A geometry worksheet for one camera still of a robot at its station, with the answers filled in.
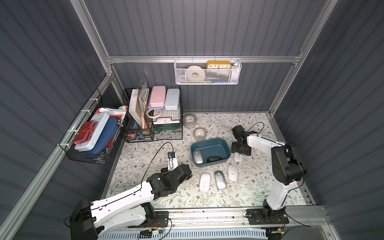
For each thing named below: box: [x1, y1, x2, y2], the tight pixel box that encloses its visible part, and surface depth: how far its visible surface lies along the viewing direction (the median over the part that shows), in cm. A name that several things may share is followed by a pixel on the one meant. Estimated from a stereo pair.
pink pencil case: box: [150, 85, 166, 108], surface depth 96 cm
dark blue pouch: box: [81, 117, 120, 156], surface depth 68 cm
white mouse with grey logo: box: [234, 152, 246, 162], surface depth 96 cm
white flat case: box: [74, 112, 110, 152], surface depth 66 cm
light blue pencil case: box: [164, 88, 180, 110], surface depth 100 cm
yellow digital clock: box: [206, 60, 232, 69], surface depth 90 cm
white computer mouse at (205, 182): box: [199, 172, 211, 193], surface depth 85 cm
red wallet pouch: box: [73, 120, 98, 145], surface depth 64 cm
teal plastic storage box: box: [190, 138, 231, 168], surface depth 99 cm
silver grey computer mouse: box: [214, 170, 227, 190], surface depth 87 cm
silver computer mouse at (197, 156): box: [192, 150, 204, 164], surface depth 96 cm
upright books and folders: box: [128, 79, 150, 129], surface depth 93 cm
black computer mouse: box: [206, 156, 223, 163], surface depth 92 cm
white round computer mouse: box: [227, 165, 239, 182], surface depth 88 cm
